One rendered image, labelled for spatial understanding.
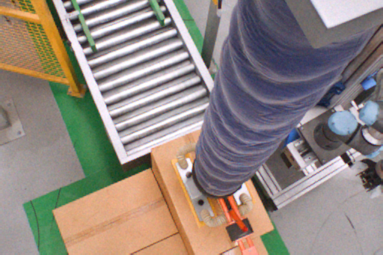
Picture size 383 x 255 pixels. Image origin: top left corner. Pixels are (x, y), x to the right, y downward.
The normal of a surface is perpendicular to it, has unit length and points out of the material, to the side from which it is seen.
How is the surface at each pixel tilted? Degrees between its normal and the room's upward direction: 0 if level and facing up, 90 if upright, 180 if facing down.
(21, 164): 0
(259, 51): 79
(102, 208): 0
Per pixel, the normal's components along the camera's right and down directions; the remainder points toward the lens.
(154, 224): 0.05, -0.33
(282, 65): -0.46, 0.73
